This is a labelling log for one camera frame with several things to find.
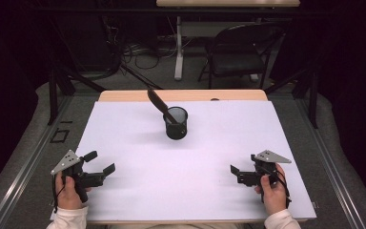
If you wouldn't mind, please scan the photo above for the bundle of floor cables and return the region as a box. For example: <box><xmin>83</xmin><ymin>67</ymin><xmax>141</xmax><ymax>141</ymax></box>
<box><xmin>120</xmin><ymin>41</ymin><xmax>179</xmax><ymax>71</ymax></box>

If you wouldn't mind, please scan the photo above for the black wrist cord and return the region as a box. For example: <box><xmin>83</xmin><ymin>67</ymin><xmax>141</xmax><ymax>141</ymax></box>
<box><xmin>277</xmin><ymin>173</ymin><xmax>293</xmax><ymax>209</ymax></box>
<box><xmin>51</xmin><ymin>175</ymin><xmax>68</xmax><ymax>214</ymax></box>

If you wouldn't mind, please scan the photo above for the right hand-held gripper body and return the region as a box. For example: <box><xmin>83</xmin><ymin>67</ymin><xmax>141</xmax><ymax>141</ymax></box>
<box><xmin>236</xmin><ymin>149</ymin><xmax>293</xmax><ymax>188</ymax></box>

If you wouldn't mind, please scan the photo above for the dark brown spatula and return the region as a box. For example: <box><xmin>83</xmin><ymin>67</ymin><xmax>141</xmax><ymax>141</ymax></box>
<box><xmin>147</xmin><ymin>89</ymin><xmax>179</xmax><ymax>126</ymax></box>

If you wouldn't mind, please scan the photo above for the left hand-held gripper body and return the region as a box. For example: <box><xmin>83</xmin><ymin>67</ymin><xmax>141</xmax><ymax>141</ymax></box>
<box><xmin>51</xmin><ymin>149</ymin><xmax>106</xmax><ymax>204</ymax></box>

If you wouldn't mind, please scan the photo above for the white board sheet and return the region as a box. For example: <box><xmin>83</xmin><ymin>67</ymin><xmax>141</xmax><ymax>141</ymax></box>
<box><xmin>51</xmin><ymin>100</ymin><xmax>317</xmax><ymax>222</ymax></box>

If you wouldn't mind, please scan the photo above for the black folding chair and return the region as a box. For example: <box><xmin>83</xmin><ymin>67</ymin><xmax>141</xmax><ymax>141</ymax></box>
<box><xmin>198</xmin><ymin>24</ymin><xmax>284</xmax><ymax>90</ymax></box>

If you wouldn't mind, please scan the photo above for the person's right hand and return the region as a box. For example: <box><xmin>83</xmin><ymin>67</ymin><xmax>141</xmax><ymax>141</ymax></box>
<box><xmin>254</xmin><ymin>163</ymin><xmax>289</xmax><ymax>217</ymax></box>

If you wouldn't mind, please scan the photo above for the wooden table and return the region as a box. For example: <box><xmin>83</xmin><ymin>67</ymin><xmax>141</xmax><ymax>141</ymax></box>
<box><xmin>98</xmin><ymin>89</ymin><xmax>269</xmax><ymax>103</ymax></box>

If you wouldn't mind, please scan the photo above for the beige desk with white leg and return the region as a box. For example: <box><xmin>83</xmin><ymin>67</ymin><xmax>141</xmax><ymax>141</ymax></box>
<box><xmin>156</xmin><ymin>0</ymin><xmax>300</xmax><ymax>81</ymax></box>

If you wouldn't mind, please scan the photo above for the person's left hand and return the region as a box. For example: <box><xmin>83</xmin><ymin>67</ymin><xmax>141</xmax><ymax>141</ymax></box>
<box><xmin>55</xmin><ymin>176</ymin><xmax>89</xmax><ymax>211</ymax></box>

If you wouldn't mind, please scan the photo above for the black metal stand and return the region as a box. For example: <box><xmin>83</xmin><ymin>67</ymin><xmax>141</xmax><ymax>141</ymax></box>
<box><xmin>47</xmin><ymin>63</ymin><xmax>106</xmax><ymax>126</ymax></box>
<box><xmin>265</xmin><ymin>68</ymin><xmax>318</xmax><ymax>129</ymax></box>

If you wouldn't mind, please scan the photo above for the aluminium floor rail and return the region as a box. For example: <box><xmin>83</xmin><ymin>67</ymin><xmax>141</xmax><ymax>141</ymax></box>
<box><xmin>296</xmin><ymin>96</ymin><xmax>366</xmax><ymax>229</ymax></box>
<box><xmin>0</xmin><ymin>94</ymin><xmax>74</xmax><ymax>229</ymax></box>

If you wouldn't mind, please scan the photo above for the black mesh cup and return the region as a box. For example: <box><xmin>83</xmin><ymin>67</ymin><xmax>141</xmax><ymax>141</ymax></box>
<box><xmin>162</xmin><ymin>106</ymin><xmax>189</xmax><ymax>141</ymax></box>

